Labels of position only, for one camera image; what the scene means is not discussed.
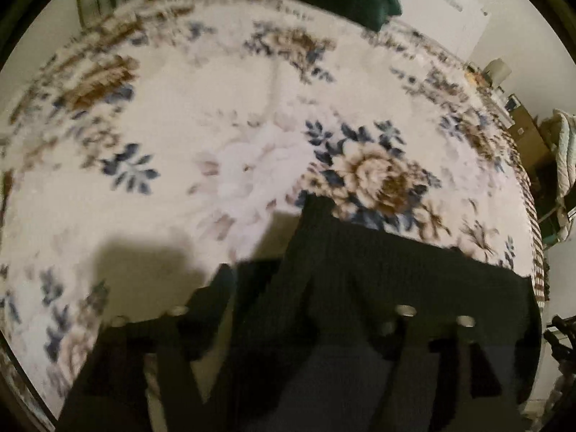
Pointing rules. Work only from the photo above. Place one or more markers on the dark slippers pair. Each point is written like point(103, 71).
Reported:
point(560, 337)

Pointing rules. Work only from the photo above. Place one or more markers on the black sweater with white bands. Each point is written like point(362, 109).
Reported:
point(360, 270)

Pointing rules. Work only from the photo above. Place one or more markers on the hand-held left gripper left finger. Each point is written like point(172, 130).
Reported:
point(216, 292)

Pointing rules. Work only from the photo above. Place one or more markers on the floral bed blanket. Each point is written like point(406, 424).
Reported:
point(180, 121)

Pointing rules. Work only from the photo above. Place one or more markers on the large open cardboard box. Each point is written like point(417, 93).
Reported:
point(528, 137)

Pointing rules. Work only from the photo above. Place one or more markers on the brown checkered bed sheet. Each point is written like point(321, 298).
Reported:
point(537, 234)

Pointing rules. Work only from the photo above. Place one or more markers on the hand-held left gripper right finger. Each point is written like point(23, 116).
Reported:
point(416, 360)

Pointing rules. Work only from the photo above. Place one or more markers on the white bed headboard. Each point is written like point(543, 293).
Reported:
point(432, 22)

